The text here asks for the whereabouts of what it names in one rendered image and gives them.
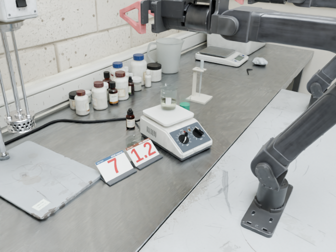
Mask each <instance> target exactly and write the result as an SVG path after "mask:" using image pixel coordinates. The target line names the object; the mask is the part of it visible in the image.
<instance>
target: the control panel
mask: <svg viewBox="0 0 336 252"><path fill-rule="evenodd" d="M195 127H198V128H199V129H200V130H201V131H203V132H204V134H203V135H202V137H200V138H197V137H195V136H194V135H193V130H194V128H195ZM188 129H190V131H189V130H188ZM183 131H185V132H187V133H188V135H187V137H188V138H189V142H188V143H187V144H183V143H181V142H180V141H179V136H180V135H184V132H183ZM169 134H170V135H171V137H172V138H173V140H174V141H175V142H176V144H177V145H178V147H179V148H180V149H181V151H182V152H183V153H184V152H187V151H189V150H191V149H193V148H195V147H197V146H200V145H202V144H204V143H206V142H208V141H210V140H211V139H210V137H209V136H208V135H207V133H206V132H205V131H204V129H203V128H202V127H201V126H200V124H199V123H198V122H195V123H192V124H190V125H187V126H185V127H182V128H180V129H177V130H174V131H172V132H170V133H169Z"/></svg>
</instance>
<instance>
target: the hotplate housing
mask: <svg viewBox="0 0 336 252"><path fill-rule="evenodd" d="M195 122H198V121H197V120H196V119H195V118H193V117H191V118H189V119H186V120H183V121H181V122H178V123H176V124H173V125H170V126H163V125H161V124H160V123H158V122H156V121H154V120H153V119H151V118H149V117H148V116H146V115H142V116H141V117H140V132H141V135H142V136H144V137H145V138H150V140H151V141H152V142H153V143H155V144H156V145H158V146H159V147H161V148H162V149H164V150H165V151H167V152H168V153H170V154H171V155H173V156H175V157H176V158H178V159H179V160H181V161H183V160H185V159H187V158H189V157H192V156H194V155H196V154H198V153H200V152H202V151H204V150H206V149H208V148H210V147H211V146H212V143H213V142H212V141H213V140H212V139H211V138H210V139H211V140H210V141H208V142H206V143H203V144H201V145H199V146H197V147H195V148H193V149H190V150H188V151H186V152H182V151H181V149H180V148H179V146H178V145H177V144H176V142H175V141H174V139H173V138H172V137H171V135H170V134H169V133H170V132H173V131H175V130H178V129H180V128H183V127H185V126H188V125H190V124H193V123H195ZM198 123H199V122H198ZM199 124H200V123H199ZM200 126H201V125H200ZM201 127H202V126H201ZM202 128H203V127H202ZM203 130H204V129H203ZM204 131H205V130H204ZM205 132H206V131H205ZM206 134H207V133H206ZM207 135H208V134H207ZM208 136H209V135H208ZM209 137H210V136H209Z"/></svg>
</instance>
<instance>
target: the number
mask: <svg viewBox="0 0 336 252"><path fill-rule="evenodd" d="M98 167H99V169H100V170H101V172H102V174H103V176H104V177H105V179H106V180H107V179H109V178H111V177H113V176H115V175H116V174H118V173H120V172H122V171H124V170H126V169H128V168H130V167H131V165H130V163H129V161H128V160H127V158H126V156H125V155H124V153H121V154H119V155H117V156H115V157H113V158H111V159H109V160H107V161H105V162H102V163H100V164H98Z"/></svg>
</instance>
